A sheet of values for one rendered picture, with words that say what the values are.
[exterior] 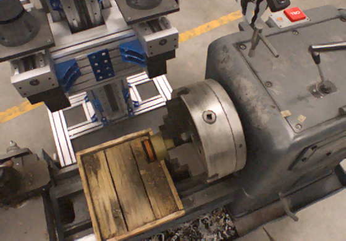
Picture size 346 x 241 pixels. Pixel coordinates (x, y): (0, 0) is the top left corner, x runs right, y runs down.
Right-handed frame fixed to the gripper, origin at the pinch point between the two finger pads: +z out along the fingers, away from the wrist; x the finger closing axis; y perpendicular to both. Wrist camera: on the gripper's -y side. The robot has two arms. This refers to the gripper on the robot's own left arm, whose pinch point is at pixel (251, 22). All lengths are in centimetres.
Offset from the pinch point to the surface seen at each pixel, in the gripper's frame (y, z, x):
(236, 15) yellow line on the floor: 149, 138, -103
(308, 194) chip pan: -39, 84, -30
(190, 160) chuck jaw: -20.0, 27.7, 26.7
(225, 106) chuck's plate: -14.3, 14.3, 13.8
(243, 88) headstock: -10.7, 13.9, 6.2
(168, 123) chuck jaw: -8.8, 21.9, 29.0
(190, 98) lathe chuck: -7.9, 14.5, 21.7
